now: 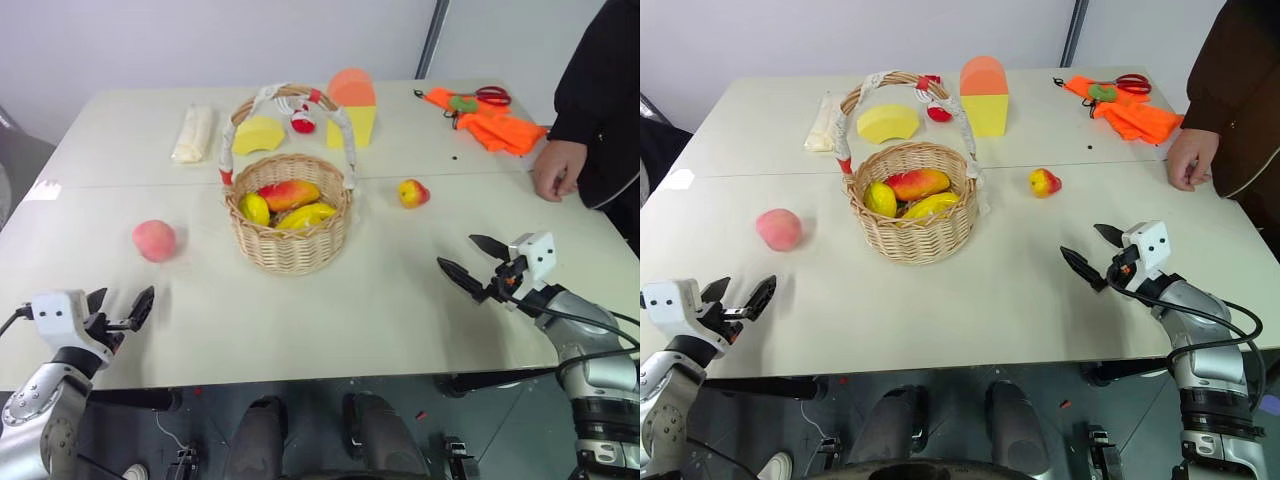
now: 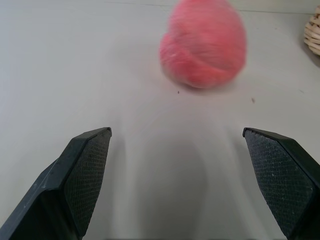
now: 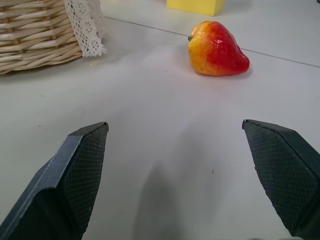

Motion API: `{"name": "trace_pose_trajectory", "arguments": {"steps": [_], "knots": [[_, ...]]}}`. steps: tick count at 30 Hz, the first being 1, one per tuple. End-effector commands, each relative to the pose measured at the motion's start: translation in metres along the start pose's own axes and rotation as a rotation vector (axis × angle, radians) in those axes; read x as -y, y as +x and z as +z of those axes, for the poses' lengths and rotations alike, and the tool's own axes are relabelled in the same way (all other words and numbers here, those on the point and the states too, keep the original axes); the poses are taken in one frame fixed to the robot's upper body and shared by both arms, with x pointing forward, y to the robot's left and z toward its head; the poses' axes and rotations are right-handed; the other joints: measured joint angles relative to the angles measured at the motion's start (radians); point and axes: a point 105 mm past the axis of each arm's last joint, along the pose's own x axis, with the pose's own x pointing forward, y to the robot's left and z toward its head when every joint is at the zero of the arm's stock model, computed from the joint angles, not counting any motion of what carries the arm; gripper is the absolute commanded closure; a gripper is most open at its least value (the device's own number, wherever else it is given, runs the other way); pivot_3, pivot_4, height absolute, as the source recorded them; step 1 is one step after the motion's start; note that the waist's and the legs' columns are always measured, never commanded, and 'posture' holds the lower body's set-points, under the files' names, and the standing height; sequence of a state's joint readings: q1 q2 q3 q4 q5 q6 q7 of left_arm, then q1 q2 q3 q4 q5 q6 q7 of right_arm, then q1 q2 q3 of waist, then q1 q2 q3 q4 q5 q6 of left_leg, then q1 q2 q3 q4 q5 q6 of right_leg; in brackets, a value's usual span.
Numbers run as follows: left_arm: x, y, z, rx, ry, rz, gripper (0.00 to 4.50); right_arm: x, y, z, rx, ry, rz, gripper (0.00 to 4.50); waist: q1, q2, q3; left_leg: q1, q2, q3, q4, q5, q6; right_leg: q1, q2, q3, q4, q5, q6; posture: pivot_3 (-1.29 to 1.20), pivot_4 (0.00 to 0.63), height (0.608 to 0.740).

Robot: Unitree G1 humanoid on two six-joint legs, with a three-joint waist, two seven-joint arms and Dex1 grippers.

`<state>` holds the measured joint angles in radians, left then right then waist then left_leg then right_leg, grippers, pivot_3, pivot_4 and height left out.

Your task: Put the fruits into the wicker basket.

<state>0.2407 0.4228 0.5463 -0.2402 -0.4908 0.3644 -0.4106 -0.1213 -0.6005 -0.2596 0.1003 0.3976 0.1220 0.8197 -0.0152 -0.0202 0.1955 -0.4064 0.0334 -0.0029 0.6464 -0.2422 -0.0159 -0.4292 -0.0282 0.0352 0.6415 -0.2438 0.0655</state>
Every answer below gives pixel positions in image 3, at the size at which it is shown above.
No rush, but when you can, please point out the red and yellow toy fruit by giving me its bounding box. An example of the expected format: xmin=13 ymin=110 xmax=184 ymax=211
xmin=187 ymin=20 xmax=251 ymax=77

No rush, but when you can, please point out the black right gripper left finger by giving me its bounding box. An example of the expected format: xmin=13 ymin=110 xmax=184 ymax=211
xmin=0 ymin=121 xmax=109 ymax=240

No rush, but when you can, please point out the yellow block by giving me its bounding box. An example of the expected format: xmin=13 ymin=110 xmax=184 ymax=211
xmin=166 ymin=0 xmax=225 ymax=16

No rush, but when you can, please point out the white lace cloth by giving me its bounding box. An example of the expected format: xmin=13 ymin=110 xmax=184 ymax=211
xmin=64 ymin=0 xmax=108 ymax=58

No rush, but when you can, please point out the woven wicker basket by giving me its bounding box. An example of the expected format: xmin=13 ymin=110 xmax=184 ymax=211
xmin=0 ymin=0 xmax=84 ymax=75

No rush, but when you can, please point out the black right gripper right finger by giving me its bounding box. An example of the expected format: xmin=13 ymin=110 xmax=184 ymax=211
xmin=241 ymin=119 xmax=320 ymax=240

